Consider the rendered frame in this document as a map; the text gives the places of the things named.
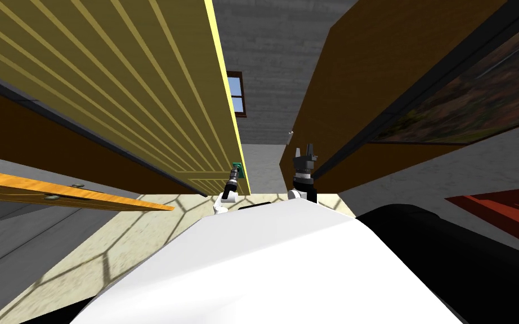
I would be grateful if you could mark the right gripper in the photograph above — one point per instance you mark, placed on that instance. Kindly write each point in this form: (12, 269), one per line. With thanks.
(304, 164)

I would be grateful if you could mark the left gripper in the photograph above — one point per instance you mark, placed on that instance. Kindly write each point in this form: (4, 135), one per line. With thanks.
(233, 176)

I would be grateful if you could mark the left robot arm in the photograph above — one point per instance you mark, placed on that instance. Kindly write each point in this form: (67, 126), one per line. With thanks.
(226, 197)

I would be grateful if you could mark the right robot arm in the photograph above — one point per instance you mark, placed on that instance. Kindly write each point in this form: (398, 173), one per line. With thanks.
(457, 265)

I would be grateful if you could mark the brown framed window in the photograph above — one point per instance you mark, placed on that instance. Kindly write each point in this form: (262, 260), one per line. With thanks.
(237, 94)

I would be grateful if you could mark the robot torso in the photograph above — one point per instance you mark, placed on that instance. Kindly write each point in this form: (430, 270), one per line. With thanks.
(259, 270)

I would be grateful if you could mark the yellow panelled door leaf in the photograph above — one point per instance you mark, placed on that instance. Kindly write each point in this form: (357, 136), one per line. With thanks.
(120, 85)

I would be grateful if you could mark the grey round door knob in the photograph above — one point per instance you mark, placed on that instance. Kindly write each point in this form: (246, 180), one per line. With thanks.
(52, 196)
(78, 185)

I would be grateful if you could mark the dark framed landscape picture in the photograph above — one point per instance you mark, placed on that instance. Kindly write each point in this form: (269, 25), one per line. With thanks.
(475, 99)

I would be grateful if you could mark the red framed window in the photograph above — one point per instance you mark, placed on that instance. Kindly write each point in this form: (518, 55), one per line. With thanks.
(502, 216)

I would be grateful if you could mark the orange wooden door leaf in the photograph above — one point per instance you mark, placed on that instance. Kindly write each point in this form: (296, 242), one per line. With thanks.
(25, 189)

